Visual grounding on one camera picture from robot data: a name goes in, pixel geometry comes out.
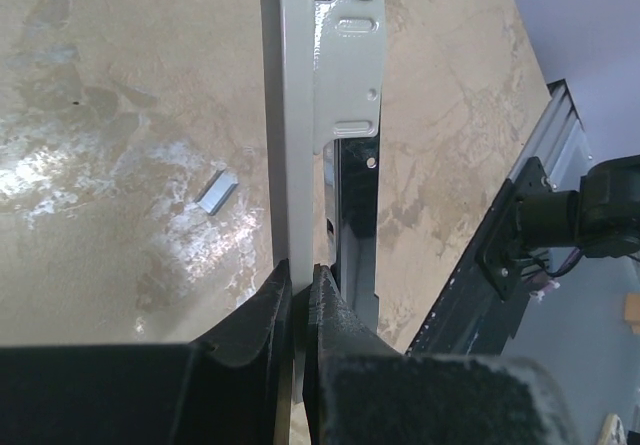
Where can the small staple strip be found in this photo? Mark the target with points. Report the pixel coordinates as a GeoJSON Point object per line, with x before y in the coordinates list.
{"type": "Point", "coordinates": [217, 192]}

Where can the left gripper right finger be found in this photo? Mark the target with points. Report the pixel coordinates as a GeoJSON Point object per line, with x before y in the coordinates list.
{"type": "Point", "coordinates": [359, 390]}

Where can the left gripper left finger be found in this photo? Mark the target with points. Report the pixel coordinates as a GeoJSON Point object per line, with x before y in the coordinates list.
{"type": "Point", "coordinates": [231, 385]}

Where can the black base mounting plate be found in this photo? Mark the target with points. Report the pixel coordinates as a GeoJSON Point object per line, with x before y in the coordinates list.
{"type": "Point", "coordinates": [484, 299]}

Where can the grey deli stapler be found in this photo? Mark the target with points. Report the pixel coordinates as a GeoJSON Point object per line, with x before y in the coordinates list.
{"type": "Point", "coordinates": [323, 64]}

